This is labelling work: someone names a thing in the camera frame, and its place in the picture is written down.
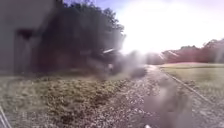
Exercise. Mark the grass field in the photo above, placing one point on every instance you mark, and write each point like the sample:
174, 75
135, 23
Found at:
203, 75

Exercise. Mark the leaf-strewn dirt path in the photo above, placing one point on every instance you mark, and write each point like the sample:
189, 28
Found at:
156, 96

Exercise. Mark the dark trees beside building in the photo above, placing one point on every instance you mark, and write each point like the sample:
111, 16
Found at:
80, 36

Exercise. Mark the robot's own part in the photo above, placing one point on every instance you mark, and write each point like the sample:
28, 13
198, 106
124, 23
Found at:
147, 126

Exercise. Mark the row of trees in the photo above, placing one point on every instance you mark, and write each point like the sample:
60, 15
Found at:
196, 53

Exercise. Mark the grey building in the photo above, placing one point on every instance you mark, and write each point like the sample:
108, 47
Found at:
20, 36

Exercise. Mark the leaf-covered grass verge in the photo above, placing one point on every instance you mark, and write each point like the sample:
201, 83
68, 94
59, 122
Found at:
56, 96

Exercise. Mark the pale path edging strip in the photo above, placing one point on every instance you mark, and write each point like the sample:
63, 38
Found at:
186, 86

